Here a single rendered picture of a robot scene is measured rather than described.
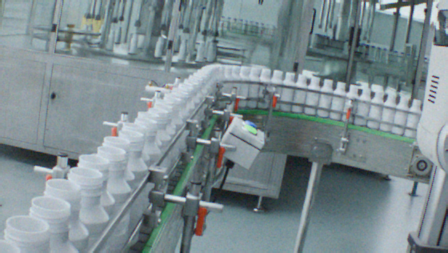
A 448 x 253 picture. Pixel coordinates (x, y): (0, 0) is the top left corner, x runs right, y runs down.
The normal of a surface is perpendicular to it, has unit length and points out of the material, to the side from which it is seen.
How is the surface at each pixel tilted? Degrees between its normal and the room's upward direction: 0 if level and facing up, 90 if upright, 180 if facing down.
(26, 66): 90
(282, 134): 89
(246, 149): 90
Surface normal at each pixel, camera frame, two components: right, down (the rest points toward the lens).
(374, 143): -0.36, 0.10
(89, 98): -0.06, 0.16
